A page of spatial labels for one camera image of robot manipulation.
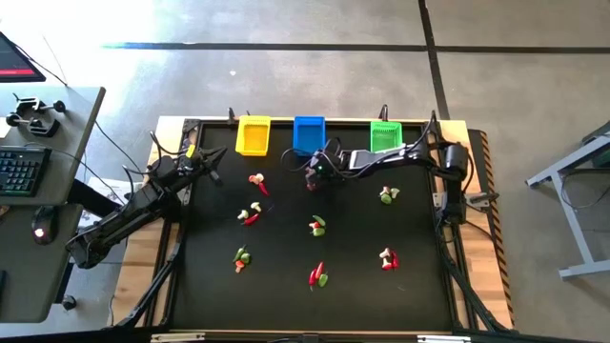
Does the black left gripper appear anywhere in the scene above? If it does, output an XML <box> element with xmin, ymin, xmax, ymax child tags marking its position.
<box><xmin>180</xmin><ymin>146</ymin><xmax>229</xmax><ymax>188</ymax></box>

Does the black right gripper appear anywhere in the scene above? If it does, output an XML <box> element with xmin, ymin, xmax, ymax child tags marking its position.
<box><xmin>305</xmin><ymin>151</ymin><xmax>345</xmax><ymax>192</ymax></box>

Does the yellow plastic basket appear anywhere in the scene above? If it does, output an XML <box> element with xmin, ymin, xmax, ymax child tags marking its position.
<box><xmin>234</xmin><ymin>114</ymin><xmax>273</xmax><ymax>157</ymax></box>

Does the blue plastic basket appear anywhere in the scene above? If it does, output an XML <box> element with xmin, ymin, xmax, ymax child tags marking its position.
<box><xmin>292</xmin><ymin>115</ymin><xmax>328</xmax><ymax>157</ymax></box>

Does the green plastic basket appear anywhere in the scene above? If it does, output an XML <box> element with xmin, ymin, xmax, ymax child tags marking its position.
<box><xmin>369</xmin><ymin>120</ymin><xmax>404</xmax><ymax>154</ymax></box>

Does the white paper sheet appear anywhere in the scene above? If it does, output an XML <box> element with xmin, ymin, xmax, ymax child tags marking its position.
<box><xmin>75</xmin><ymin>176</ymin><xmax>144</xmax><ymax>230</ymax></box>

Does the black desk beam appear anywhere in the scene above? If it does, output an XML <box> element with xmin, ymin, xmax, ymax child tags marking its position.
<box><xmin>66</xmin><ymin>178</ymin><xmax>125</xmax><ymax>220</ymax></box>

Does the black diagonal support strut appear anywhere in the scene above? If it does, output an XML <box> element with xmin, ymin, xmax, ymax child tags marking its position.
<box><xmin>437</xmin><ymin>228</ymin><xmax>511</xmax><ymax>333</ymax></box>
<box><xmin>113</xmin><ymin>232</ymin><xmax>185</xmax><ymax>331</ymax></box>

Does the grey desk top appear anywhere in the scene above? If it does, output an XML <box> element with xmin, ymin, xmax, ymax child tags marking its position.
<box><xmin>0</xmin><ymin>86</ymin><xmax>107</xmax><ymax>207</ymax></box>
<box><xmin>0</xmin><ymin>203</ymin><xmax>85</xmax><ymax>325</ymax></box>

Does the silver metal plate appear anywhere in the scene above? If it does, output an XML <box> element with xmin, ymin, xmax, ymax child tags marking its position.
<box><xmin>417</xmin><ymin>334</ymin><xmax>472</xmax><ymax>343</ymax></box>
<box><xmin>150</xmin><ymin>332</ymin><xmax>207</xmax><ymax>343</ymax></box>

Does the black computer mouse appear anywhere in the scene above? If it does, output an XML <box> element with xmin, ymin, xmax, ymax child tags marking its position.
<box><xmin>30</xmin><ymin>205</ymin><xmax>59</xmax><ymax>247</ymax></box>

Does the black C-clamp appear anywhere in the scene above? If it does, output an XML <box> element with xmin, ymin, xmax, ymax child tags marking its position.
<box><xmin>4</xmin><ymin>112</ymin><xmax>62</xmax><ymax>138</ymax></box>
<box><xmin>11</xmin><ymin>92</ymin><xmax>68</xmax><ymax>118</ymax></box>

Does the yellow black hazard tape strip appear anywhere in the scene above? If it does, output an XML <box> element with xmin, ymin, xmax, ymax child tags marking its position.
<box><xmin>478</xmin><ymin>129</ymin><xmax>516</xmax><ymax>328</ymax></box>

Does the black backlit keyboard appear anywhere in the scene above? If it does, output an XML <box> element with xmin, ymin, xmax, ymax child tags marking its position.
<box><xmin>0</xmin><ymin>145</ymin><xmax>52</xmax><ymax>198</ymax></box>

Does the black computer monitor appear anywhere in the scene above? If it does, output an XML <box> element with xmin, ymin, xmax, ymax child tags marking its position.
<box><xmin>0</xmin><ymin>30</ymin><xmax>48</xmax><ymax>85</ymax></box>

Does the black aluminium table frame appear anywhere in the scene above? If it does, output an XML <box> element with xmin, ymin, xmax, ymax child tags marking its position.
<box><xmin>142</xmin><ymin>116</ymin><xmax>514</xmax><ymax>343</ymax></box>

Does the grey metal table frame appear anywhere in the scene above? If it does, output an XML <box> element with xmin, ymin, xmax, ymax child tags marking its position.
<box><xmin>525</xmin><ymin>121</ymin><xmax>610</xmax><ymax>281</ymax></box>

